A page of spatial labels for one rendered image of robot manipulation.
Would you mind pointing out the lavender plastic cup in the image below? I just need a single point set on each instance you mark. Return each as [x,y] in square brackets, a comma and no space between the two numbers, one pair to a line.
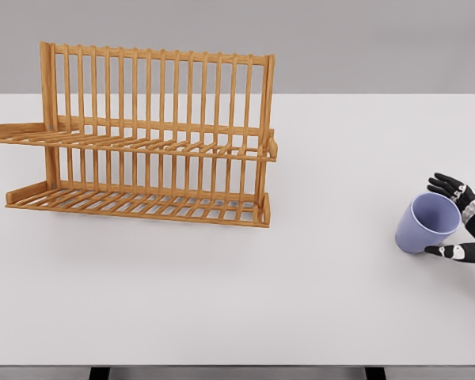
[419,233]

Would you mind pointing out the wooden two-tier dish rack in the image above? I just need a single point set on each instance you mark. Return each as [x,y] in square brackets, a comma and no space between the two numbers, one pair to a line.
[156,93]

